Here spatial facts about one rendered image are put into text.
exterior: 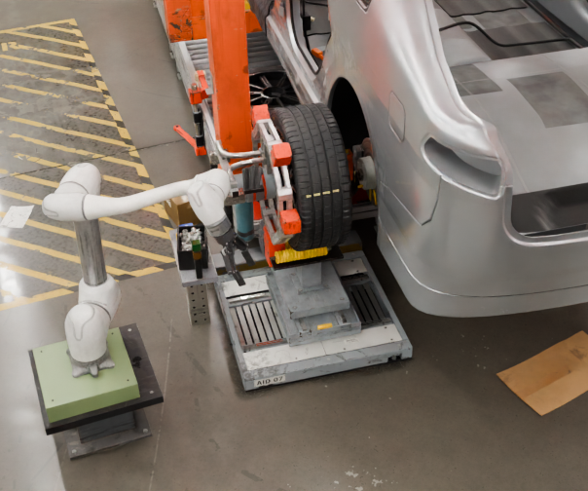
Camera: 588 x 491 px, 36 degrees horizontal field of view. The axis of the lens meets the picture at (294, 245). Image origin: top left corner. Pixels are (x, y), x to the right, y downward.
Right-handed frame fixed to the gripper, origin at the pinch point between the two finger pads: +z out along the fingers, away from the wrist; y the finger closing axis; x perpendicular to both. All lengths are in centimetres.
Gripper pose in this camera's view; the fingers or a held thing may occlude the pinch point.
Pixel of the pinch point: (246, 273)
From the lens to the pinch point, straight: 356.9
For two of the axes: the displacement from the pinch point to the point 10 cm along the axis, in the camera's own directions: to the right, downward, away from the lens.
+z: 4.4, 8.0, 4.2
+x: 8.7, -2.5, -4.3
